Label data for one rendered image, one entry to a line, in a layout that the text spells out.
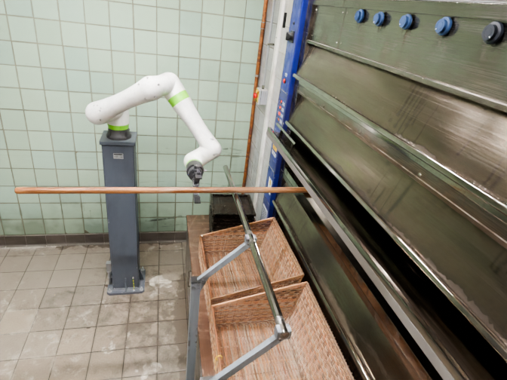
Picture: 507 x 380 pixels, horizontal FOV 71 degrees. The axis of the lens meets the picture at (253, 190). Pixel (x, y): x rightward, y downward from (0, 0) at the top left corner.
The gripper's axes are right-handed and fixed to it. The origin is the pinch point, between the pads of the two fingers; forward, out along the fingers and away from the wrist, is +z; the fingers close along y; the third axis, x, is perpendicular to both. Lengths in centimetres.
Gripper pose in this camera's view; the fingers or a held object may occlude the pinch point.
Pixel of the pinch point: (198, 189)
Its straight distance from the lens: 179.0
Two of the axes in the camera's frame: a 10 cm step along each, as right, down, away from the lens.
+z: 2.1, 4.7, -8.5
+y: -1.2, 8.8, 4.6
